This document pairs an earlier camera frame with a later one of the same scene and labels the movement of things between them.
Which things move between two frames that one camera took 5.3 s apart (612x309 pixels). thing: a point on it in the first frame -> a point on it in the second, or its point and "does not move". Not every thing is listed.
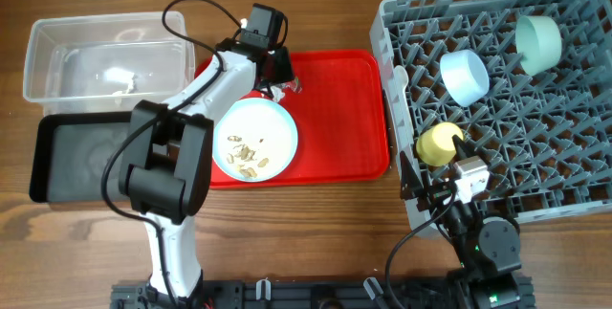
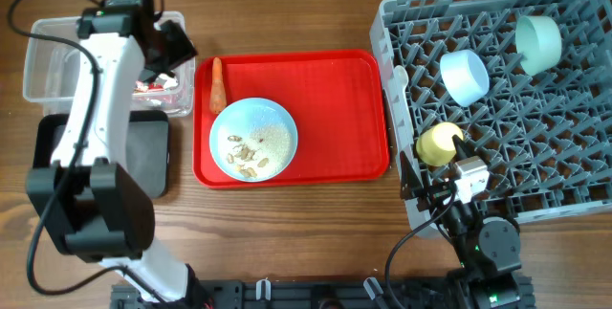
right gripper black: [435, 192] does not move
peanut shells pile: [246, 154] does not move
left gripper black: [287, 73] -> [185, 49]
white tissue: [277, 91] -> [167, 81]
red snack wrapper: [295, 85] -> [141, 86]
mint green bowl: [538, 43] does not move
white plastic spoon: [401, 79] does not move
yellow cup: [436, 146] does not move
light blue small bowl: [464, 76] does not move
